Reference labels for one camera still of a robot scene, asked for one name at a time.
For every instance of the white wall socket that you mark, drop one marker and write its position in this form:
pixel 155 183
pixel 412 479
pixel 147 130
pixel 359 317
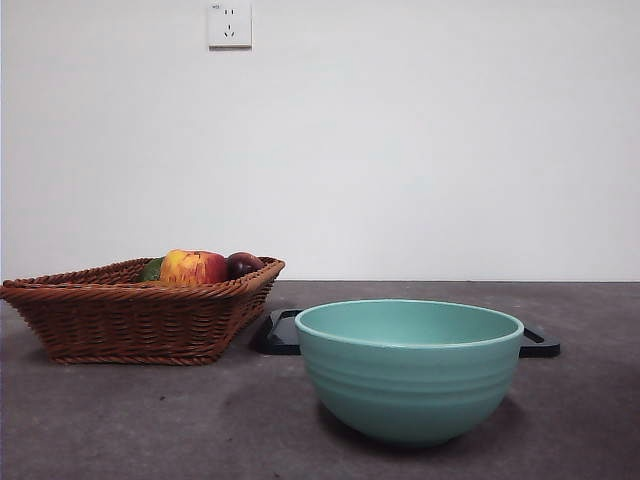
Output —
pixel 229 25

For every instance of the red yellow apple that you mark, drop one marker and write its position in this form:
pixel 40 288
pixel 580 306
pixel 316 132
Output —
pixel 192 267

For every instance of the green fruit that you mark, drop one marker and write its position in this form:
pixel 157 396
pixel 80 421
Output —
pixel 151 271

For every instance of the dark green rectangular tray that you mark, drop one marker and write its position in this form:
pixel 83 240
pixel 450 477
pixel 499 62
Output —
pixel 282 332

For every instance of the teal ceramic bowl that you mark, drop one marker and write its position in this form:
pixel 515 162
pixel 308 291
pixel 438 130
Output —
pixel 407 385

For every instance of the brown wicker basket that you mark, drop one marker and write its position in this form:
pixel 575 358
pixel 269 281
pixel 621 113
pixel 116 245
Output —
pixel 130 320

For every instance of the dark red plum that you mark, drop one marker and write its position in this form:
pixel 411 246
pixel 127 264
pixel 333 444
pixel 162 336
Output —
pixel 243 264

